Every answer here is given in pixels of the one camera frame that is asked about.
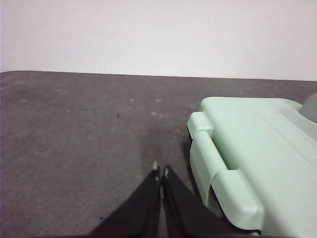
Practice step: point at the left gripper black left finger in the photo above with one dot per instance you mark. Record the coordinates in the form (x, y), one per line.
(138, 215)

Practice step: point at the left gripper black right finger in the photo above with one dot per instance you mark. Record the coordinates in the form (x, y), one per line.
(185, 218)

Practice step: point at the mint green griddle lid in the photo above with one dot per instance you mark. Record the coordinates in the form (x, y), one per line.
(247, 138)

